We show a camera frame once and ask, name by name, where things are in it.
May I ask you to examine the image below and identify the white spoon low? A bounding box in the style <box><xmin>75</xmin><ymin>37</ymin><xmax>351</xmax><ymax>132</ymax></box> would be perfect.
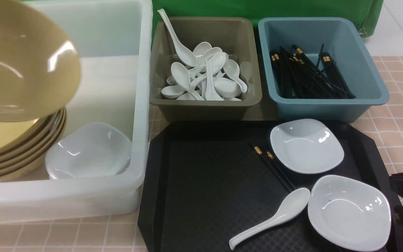
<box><xmin>161</xmin><ymin>85</ymin><xmax>185</xmax><ymax>99</ymax></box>
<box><xmin>214</xmin><ymin>78</ymin><xmax>242</xmax><ymax>98</ymax></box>

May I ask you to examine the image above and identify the white square dish in tub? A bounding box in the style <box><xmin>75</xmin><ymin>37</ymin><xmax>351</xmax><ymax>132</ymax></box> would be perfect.
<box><xmin>45</xmin><ymin>122</ymin><xmax>132</xmax><ymax>179</ymax></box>

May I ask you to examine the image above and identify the black chopstick gold tip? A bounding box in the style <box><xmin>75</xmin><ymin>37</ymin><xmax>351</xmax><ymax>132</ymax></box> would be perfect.
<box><xmin>249</xmin><ymin>142</ymin><xmax>294</xmax><ymax>193</ymax></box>
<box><xmin>262</xmin><ymin>147</ymin><xmax>297</xmax><ymax>191</ymax></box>

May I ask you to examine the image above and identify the green cloth backdrop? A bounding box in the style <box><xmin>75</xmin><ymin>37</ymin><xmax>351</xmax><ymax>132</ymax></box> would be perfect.
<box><xmin>151</xmin><ymin>0</ymin><xmax>383</xmax><ymax>42</ymax></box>

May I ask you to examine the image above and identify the slanted black chopstick in bin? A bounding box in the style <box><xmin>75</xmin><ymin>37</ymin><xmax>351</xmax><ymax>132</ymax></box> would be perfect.
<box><xmin>316</xmin><ymin>44</ymin><xmax>325</xmax><ymax>71</ymax></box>

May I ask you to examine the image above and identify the white spoon front left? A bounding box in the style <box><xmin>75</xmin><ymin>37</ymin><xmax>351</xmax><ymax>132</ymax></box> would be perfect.
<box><xmin>171</xmin><ymin>62</ymin><xmax>204</xmax><ymax>100</ymax></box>

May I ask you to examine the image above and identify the large white plastic tub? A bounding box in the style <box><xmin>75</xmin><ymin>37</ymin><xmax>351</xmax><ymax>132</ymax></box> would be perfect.
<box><xmin>0</xmin><ymin>0</ymin><xmax>153</xmax><ymax>224</ymax></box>

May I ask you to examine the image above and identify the tan noodle bowl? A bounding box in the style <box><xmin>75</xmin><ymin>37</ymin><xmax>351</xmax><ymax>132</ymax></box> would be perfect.
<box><xmin>0</xmin><ymin>0</ymin><xmax>81</xmax><ymax>122</ymax></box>

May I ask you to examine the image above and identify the white spoon right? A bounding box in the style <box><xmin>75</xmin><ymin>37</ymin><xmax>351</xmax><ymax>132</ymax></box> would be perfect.
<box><xmin>223</xmin><ymin>59</ymin><xmax>248</xmax><ymax>93</ymax></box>

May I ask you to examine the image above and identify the white spoon centre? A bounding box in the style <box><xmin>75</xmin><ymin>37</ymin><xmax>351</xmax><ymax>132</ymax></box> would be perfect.
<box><xmin>190</xmin><ymin>52</ymin><xmax>229</xmax><ymax>90</ymax></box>

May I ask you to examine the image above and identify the bottom stacked tan bowl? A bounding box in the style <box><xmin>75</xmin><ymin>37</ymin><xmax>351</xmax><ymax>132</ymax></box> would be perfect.
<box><xmin>0</xmin><ymin>115</ymin><xmax>68</xmax><ymax>184</ymax></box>

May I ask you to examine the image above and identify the black plastic serving tray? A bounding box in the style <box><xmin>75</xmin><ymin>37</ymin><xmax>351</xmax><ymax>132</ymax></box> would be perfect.
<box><xmin>138</xmin><ymin>121</ymin><xmax>402</xmax><ymax>252</ymax></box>

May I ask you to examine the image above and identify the white spoon low left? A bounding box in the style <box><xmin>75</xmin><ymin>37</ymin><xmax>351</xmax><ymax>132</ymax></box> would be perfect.
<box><xmin>161</xmin><ymin>85</ymin><xmax>185</xmax><ymax>99</ymax></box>

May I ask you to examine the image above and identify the blue plastic chopstick bin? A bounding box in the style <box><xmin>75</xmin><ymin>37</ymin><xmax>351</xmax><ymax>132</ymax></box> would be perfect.
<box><xmin>258</xmin><ymin>17</ymin><xmax>390</xmax><ymax>123</ymax></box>

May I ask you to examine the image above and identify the white square dish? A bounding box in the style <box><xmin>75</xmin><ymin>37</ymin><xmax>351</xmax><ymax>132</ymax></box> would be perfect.
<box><xmin>45</xmin><ymin>122</ymin><xmax>132</xmax><ymax>179</ymax></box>
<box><xmin>307</xmin><ymin>174</ymin><xmax>392</xmax><ymax>252</ymax></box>
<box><xmin>270</xmin><ymin>119</ymin><xmax>344</xmax><ymax>174</ymax></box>

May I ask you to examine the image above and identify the olive plastic spoon bin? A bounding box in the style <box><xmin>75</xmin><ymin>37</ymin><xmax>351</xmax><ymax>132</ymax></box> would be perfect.
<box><xmin>150</xmin><ymin>16</ymin><xmax>262</xmax><ymax>123</ymax></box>

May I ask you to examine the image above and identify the upright white spoon in bin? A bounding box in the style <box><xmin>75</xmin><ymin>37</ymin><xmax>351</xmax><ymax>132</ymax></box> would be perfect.
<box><xmin>157</xmin><ymin>9</ymin><xmax>197</xmax><ymax>67</ymax></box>

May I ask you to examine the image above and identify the white ceramic soup spoon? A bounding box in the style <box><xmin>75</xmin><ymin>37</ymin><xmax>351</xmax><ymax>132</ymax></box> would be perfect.
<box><xmin>229</xmin><ymin>188</ymin><xmax>311</xmax><ymax>250</ymax></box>

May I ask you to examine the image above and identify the white spoon low right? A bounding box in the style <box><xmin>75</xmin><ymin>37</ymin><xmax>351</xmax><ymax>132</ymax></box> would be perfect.
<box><xmin>214</xmin><ymin>78</ymin><xmax>242</xmax><ymax>98</ymax></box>

